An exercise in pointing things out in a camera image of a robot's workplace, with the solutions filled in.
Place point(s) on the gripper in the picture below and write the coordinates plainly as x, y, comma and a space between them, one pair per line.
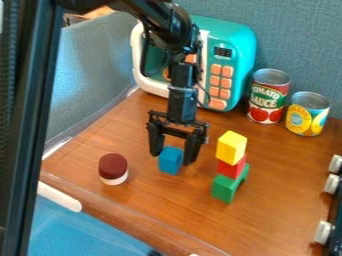
181, 105

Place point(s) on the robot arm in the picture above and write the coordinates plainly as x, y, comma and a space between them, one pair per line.
165, 23

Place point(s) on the blue block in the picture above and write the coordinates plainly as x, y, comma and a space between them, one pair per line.
171, 160

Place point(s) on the yellow block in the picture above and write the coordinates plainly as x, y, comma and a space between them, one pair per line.
231, 147

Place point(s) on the red block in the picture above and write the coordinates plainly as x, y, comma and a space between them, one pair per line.
232, 167

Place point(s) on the green arch block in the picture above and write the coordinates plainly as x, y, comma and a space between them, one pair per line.
228, 186

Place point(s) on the dark red and white toy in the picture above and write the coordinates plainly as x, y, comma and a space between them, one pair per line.
113, 168

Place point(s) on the toy microwave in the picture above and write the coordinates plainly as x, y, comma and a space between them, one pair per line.
222, 63

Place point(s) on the red tomato sauce can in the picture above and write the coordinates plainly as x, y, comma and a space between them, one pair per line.
267, 96

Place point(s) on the yellow and blue can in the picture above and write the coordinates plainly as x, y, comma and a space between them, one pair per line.
307, 114

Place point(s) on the toy stove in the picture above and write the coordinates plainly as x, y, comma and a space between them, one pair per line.
330, 196

